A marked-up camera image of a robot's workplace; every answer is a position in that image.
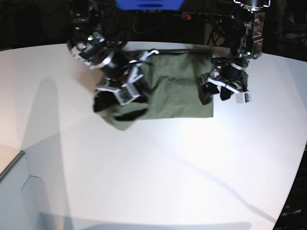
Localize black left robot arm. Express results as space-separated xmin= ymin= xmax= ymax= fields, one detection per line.
xmin=200 ymin=0 xmax=271 ymax=104

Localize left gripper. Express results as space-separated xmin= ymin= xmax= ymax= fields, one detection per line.
xmin=199 ymin=61 xmax=249 ymax=105

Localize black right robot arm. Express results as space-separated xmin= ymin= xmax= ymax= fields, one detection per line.
xmin=67 ymin=0 xmax=159 ymax=100

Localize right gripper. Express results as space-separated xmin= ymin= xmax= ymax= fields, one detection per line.
xmin=95 ymin=49 xmax=160 ymax=94

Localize green t-shirt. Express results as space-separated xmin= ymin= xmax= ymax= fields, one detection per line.
xmin=93 ymin=50 xmax=213 ymax=131

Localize blue plastic box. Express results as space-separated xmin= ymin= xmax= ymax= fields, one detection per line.
xmin=116 ymin=0 xmax=184 ymax=11

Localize black hanging cables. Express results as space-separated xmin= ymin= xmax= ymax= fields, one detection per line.
xmin=206 ymin=21 xmax=227 ymax=46

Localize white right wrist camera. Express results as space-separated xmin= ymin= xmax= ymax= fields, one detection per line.
xmin=114 ymin=84 xmax=141 ymax=105

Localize black device with label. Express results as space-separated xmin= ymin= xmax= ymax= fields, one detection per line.
xmin=274 ymin=151 xmax=307 ymax=230

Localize white power strip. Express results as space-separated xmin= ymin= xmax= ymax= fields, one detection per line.
xmin=180 ymin=12 xmax=231 ymax=23

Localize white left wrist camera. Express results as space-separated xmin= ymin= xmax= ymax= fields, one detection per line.
xmin=236 ymin=92 xmax=252 ymax=104

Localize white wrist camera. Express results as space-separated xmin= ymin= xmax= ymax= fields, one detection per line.
xmin=236 ymin=92 xmax=252 ymax=104
xmin=114 ymin=84 xmax=141 ymax=105

